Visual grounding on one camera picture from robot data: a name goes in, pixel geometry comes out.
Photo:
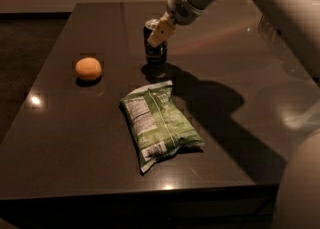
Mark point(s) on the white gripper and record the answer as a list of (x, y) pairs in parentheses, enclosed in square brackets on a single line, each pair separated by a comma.
[(181, 10)]

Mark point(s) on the blue pepsi can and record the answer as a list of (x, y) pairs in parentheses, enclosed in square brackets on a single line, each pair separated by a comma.
[(156, 53)]

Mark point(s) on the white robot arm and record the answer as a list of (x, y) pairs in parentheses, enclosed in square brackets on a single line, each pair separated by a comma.
[(297, 22)]

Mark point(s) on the orange fruit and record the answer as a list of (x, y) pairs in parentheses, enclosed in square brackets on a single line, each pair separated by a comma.
[(88, 69)]

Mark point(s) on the green chip bag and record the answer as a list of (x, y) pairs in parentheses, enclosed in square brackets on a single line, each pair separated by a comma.
[(158, 127)]

